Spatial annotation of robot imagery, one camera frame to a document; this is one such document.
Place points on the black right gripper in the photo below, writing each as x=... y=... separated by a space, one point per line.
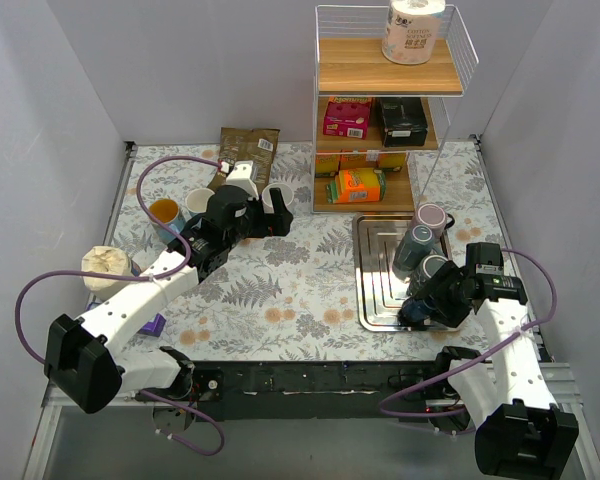
x=425 y=304

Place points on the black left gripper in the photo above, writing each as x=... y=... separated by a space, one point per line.
x=268 y=223

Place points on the white blue gradient mug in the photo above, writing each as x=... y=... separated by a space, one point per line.
x=287 y=196

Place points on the navy blue mug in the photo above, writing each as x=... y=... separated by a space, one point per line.
x=414 y=313

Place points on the light blue mug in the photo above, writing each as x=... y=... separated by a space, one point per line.
x=196 y=201

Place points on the blue mug yellow inside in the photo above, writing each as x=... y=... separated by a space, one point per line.
x=168 y=212

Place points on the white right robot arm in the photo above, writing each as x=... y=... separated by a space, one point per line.
x=521 y=432

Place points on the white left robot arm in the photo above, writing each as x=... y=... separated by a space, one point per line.
x=84 y=356

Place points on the dark green mug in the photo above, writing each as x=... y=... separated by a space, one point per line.
x=424 y=272

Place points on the teal grey mug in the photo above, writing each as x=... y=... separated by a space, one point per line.
x=416 y=244

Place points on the mauve purple mug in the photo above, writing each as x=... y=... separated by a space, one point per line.
x=434 y=217

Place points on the steel tray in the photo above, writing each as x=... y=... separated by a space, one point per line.
x=379 y=293

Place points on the yellow sponge packs row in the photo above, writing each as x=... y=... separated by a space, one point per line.
x=328 y=163

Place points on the brown snack bag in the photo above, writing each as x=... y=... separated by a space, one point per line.
x=256 y=145

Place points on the orange green sponge pack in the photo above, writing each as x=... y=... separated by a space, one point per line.
x=358 y=185

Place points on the pink Mommy box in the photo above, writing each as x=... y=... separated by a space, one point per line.
x=347 y=117

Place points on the black box on shelf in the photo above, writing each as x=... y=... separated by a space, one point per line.
x=402 y=122

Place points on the purple small box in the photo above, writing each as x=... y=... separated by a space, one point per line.
x=152 y=325

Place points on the toilet paper roll on shelf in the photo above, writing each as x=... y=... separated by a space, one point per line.
x=411 y=30

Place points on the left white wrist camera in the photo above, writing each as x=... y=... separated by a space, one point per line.
x=242 y=174

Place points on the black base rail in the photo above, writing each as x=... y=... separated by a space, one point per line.
x=251 y=390

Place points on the white wire wooden shelf rack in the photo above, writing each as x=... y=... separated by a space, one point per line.
x=380 y=85

